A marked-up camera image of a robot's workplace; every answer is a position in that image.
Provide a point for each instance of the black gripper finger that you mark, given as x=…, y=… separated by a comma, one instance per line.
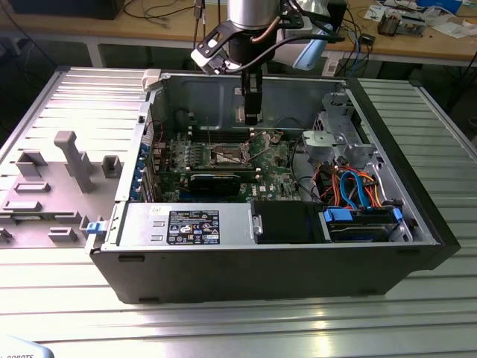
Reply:
x=253, y=102

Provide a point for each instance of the silver CPU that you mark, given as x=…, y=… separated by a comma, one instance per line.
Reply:
x=241, y=113

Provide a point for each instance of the metal locking lever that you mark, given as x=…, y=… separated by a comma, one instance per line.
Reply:
x=209, y=130

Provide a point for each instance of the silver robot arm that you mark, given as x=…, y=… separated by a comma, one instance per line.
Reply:
x=253, y=13

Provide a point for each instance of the black RAM slot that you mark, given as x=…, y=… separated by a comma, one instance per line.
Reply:
x=201, y=132
x=201, y=139
x=246, y=168
x=249, y=176

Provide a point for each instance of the CPU socket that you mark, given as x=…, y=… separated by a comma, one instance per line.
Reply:
x=225, y=156

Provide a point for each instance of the blue slot clip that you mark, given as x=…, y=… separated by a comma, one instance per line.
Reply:
x=141, y=165
x=145, y=150
x=136, y=191
x=139, y=177

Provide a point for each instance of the black case fan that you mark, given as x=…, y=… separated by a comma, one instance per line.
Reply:
x=184, y=119

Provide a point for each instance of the green motherboard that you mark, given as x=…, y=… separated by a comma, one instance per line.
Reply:
x=268, y=175

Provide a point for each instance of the white label sticker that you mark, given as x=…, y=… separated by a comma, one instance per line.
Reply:
x=331, y=67

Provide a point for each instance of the silver drive cage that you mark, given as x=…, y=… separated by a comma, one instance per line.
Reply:
x=335, y=138

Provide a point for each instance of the black graphics card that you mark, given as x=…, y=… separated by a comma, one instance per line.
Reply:
x=214, y=184

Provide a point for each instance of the beige case corner clip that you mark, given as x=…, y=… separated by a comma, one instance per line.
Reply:
x=151, y=79

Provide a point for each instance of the tall black box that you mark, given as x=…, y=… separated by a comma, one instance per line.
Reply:
x=340, y=18

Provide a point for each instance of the small black box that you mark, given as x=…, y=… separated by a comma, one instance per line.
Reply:
x=367, y=39

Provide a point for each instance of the black plastic shroud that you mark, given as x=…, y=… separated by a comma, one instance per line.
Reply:
x=287, y=223

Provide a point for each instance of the small white paper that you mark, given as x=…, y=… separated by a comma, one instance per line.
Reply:
x=374, y=13

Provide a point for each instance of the wooden workbench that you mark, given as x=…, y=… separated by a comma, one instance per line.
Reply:
x=112, y=28

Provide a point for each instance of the blue disk carrier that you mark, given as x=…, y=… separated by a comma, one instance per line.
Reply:
x=337, y=215

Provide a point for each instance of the metal heat sink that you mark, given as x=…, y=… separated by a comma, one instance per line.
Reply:
x=389, y=24

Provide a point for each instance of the silver power supply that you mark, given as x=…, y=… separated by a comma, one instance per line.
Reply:
x=141, y=223

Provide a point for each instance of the green circuit board device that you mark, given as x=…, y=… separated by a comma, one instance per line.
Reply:
x=411, y=26

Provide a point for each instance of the hard disk drive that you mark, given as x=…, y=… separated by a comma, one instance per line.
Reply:
x=357, y=235

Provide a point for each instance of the black PC case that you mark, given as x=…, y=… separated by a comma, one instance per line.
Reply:
x=242, y=272

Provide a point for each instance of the black computer box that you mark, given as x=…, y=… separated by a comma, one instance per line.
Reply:
x=56, y=9

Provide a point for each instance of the blue cardboard box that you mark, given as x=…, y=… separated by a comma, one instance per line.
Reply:
x=439, y=3

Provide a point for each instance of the blue case latch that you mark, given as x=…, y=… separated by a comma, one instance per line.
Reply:
x=95, y=228

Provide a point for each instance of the white paper sheet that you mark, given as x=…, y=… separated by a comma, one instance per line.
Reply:
x=452, y=30

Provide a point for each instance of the grey parts rack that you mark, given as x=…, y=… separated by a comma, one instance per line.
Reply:
x=56, y=201

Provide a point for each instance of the pale blue teach pendant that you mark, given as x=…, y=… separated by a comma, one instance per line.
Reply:
x=22, y=348

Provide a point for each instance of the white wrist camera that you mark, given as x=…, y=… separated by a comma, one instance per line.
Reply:
x=208, y=56

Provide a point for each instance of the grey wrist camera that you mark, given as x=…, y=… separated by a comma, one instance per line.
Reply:
x=298, y=33

